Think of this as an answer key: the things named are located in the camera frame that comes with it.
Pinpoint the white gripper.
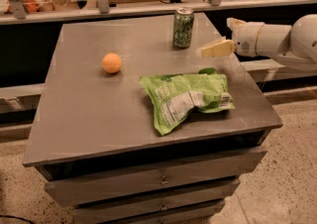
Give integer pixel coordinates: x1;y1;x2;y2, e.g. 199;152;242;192
195;17;264;57

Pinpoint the green soda can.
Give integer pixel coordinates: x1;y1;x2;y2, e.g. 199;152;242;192
173;7;194;49

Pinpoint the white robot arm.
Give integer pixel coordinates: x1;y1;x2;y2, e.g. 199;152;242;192
196;14;317;71

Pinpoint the green chip bag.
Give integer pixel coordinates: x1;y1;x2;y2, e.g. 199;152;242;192
139;67;235;136

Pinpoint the orange fruit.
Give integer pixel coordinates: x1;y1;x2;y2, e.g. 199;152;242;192
102;54;122;73

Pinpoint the top drawer knob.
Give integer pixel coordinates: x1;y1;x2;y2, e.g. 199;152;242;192
159;175;169;186

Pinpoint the drawer knob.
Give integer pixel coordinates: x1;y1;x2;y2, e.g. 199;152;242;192
159;175;169;186
160;203;168;211

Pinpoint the grey drawer cabinet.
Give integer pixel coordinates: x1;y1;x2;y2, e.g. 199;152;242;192
24;14;281;224

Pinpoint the middle drawer knob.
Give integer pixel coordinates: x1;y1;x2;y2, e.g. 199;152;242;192
160;203;168;211

